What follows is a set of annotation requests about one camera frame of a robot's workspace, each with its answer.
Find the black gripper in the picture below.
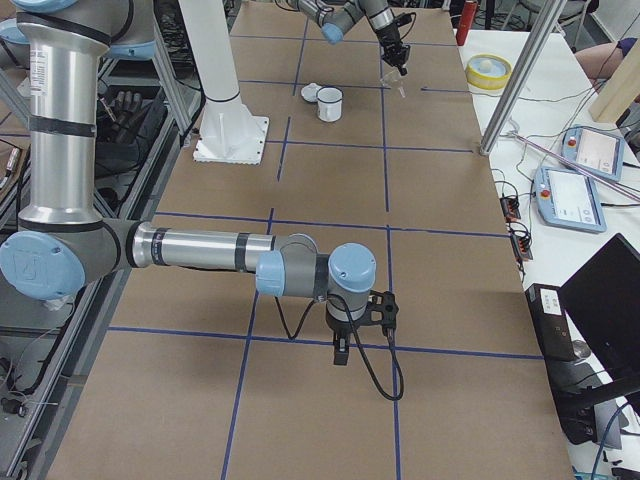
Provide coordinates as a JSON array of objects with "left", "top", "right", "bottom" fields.
[
  {"left": 379, "top": 30, "right": 410, "bottom": 76},
  {"left": 331, "top": 320, "right": 353, "bottom": 366}
]

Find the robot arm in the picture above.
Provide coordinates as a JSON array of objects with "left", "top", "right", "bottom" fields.
[
  {"left": 286, "top": 0, "right": 411, "bottom": 77},
  {"left": 1, "top": 1, "right": 379, "bottom": 365}
]

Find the white enamel mug blue rim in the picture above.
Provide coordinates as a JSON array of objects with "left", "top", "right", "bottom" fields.
[{"left": 316, "top": 86, "right": 343, "bottom": 123}]

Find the yellow rimmed bowl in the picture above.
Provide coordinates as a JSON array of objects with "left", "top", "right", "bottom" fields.
[{"left": 465, "top": 54, "right": 512, "bottom": 91}]

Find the red cylinder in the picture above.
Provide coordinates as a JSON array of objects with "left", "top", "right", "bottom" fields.
[{"left": 456, "top": 0, "right": 478, "bottom": 46}]

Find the white round lid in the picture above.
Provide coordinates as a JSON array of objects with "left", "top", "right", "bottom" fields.
[{"left": 300, "top": 83, "right": 322, "bottom": 103}]

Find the teach pendant near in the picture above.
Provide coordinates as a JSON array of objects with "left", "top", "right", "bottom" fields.
[{"left": 534, "top": 166, "right": 607, "bottom": 233}]

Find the teach pendant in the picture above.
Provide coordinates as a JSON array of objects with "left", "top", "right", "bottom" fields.
[
  {"left": 561, "top": 125, "right": 624, "bottom": 182},
  {"left": 534, "top": 166, "right": 607, "bottom": 233}
]

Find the teach pendant far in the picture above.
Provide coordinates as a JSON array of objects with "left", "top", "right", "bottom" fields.
[{"left": 561, "top": 125, "right": 624, "bottom": 182}]

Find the black computer box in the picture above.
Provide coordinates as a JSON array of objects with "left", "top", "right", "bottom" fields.
[{"left": 525, "top": 283, "right": 625, "bottom": 449}]

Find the black monitor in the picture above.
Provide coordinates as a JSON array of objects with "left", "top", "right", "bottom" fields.
[{"left": 559, "top": 233, "right": 639, "bottom": 379}]

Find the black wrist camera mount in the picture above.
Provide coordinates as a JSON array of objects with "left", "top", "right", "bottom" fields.
[{"left": 394, "top": 12, "right": 416, "bottom": 28}]

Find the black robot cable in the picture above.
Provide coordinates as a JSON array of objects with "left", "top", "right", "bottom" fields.
[{"left": 272, "top": 292, "right": 405, "bottom": 401}]

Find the aluminium frame post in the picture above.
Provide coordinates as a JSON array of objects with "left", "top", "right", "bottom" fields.
[{"left": 479, "top": 0, "right": 567, "bottom": 156}]

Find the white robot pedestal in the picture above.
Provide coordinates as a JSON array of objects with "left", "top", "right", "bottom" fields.
[{"left": 179, "top": 0, "right": 269, "bottom": 165}]

